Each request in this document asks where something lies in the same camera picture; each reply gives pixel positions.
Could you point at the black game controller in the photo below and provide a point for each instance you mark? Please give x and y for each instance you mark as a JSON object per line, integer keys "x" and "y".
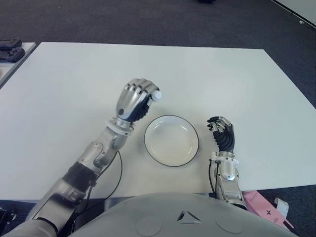
{"x": 10, "y": 43}
{"x": 12, "y": 53}

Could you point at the white paper strip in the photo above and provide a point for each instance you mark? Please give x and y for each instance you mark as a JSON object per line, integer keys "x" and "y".
{"x": 281, "y": 206}

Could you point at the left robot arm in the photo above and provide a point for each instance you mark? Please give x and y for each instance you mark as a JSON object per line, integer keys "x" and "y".
{"x": 74, "y": 177}

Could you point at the black metal bracket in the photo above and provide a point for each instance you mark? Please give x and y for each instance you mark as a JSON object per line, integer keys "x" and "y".
{"x": 6, "y": 217}

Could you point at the pink cardboard box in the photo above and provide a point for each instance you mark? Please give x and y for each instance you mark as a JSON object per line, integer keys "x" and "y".
{"x": 261, "y": 207}

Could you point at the green toothpaste tube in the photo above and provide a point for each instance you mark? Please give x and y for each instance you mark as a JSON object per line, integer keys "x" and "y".
{"x": 157, "y": 95}

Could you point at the white plate with black rim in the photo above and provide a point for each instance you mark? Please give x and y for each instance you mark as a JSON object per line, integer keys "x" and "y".
{"x": 171, "y": 140}

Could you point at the grey robot torso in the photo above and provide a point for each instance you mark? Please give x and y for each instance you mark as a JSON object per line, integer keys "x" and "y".
{"x": 185, "y": 217}

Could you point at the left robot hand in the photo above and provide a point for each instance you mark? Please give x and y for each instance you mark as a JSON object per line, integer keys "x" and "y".
{"x": 133, "y": 101}

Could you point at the white side table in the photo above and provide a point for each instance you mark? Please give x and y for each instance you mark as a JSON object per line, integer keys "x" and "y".
{"x": 14, "y": 66}

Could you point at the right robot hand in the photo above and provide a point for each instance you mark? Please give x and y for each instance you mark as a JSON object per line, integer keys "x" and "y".
{"x": 225, "y": 139}

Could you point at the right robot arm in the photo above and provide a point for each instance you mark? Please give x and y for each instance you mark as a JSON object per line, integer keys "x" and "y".
{"x": 229, "y": 180}

